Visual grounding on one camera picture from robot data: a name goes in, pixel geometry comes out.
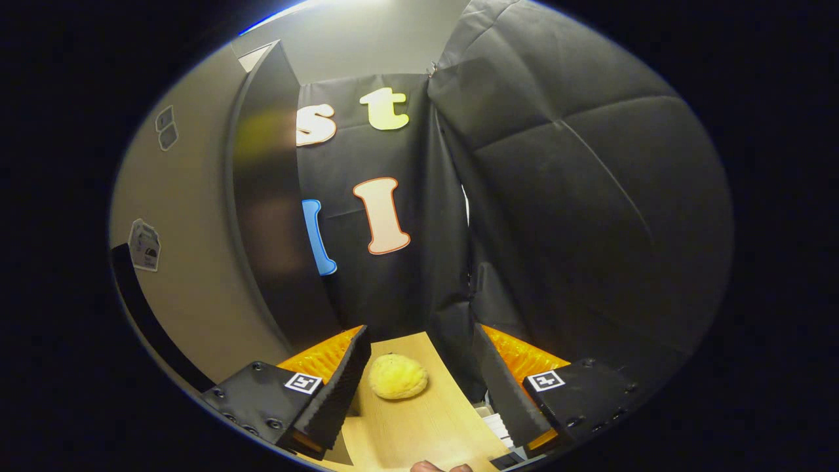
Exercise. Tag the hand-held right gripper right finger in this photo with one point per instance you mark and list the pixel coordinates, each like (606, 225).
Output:
(501, 393)

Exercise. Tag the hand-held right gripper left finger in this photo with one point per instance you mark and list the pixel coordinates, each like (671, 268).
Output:
(341, 387)

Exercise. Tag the grey double-door shoe cabinet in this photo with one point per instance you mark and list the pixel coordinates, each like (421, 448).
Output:
(275, 196)

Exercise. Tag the white striped object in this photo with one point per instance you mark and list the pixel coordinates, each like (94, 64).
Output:
(496, 425)

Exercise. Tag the yellow plush ball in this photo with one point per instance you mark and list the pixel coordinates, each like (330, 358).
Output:
(396, 377)

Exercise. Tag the black backdrop cloth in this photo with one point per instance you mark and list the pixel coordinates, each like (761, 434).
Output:
(577, 196)

